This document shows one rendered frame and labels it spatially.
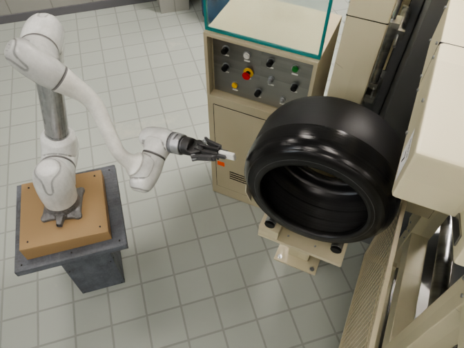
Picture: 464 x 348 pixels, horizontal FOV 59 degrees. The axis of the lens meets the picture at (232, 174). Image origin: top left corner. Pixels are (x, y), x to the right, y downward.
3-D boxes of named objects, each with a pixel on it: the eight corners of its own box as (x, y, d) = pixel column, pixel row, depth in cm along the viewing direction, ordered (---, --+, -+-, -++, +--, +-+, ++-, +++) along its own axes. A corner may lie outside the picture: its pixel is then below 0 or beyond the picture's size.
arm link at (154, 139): (182, 137, 179) (171, 163, 175) (153, 130, 185) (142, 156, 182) (171, 126, 169) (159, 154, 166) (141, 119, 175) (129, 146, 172)
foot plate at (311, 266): (287, 225, 272) (288, 224, 270) (326, 239, 265) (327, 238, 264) (273, 259, 257) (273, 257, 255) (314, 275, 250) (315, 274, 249)
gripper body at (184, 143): (176, 145, 165) (195, 150, 161) (186, 131, 170) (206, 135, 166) (181, 158, 171) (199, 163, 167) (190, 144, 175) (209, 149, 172)
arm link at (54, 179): (39, 213, 184) (23, 183, 168) (45, 181, 196) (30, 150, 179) (76, 210, 186) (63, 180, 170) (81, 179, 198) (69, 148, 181)
